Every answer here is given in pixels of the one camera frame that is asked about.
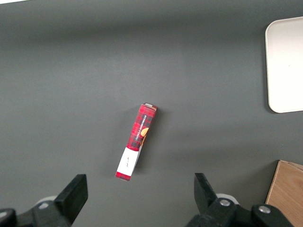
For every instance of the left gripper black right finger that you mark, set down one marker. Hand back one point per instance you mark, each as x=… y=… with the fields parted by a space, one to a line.
x=206 y=196

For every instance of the cream rectangular plastic tray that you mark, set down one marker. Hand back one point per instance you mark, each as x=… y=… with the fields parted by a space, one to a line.
x=286 y=66

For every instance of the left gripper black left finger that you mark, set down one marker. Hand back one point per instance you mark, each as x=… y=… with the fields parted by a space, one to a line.
x=71 y=196

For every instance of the wooden two-drawer cabinet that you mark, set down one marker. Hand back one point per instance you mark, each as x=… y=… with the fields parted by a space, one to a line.
x=287 y=189

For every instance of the red tartan shortbread box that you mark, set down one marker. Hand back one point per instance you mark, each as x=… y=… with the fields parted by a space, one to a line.
x=142 y=125

